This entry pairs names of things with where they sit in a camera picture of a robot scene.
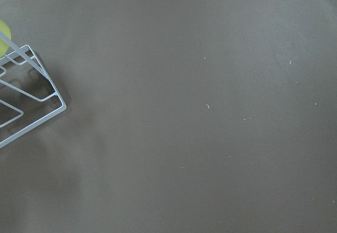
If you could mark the white wire rack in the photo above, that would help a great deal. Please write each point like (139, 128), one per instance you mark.
(29, 96)

